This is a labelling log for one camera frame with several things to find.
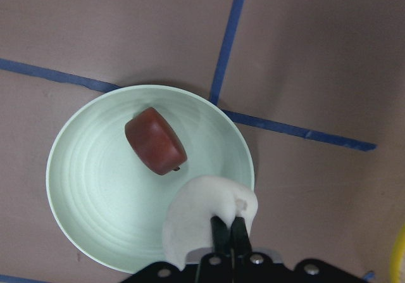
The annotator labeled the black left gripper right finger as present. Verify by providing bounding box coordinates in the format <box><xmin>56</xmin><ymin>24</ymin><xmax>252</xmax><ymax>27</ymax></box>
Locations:
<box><xmin>231</xmin><ymin>217</ymin><xmax>252</xmax><ymax>258</ymax></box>

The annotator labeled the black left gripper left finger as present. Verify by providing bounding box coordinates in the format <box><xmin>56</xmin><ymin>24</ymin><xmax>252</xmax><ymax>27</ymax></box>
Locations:
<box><xmin>210</xmin><ymin>216</ymin><xmax>230</xmax><ymax>257</ymax></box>

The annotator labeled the white steamed bun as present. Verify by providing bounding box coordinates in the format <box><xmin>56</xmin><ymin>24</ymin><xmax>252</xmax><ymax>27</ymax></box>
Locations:
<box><xmin>162</xmin><ymin>175</ymin><xmax>258</xmax><ymax>270</ymax></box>

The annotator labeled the light green plate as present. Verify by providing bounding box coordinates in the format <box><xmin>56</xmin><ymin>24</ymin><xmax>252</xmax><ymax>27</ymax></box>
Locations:
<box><xmin>46</xmin><ymin>85</ymin><xmax>255</xmax><ymax>274</ymax></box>

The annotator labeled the brown round bun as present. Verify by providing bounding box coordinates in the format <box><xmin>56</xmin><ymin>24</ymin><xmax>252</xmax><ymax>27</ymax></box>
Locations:
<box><xmin>125</xmin><ymin>107</ymin><xmax>187</xmax><ymax>175</ymax></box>

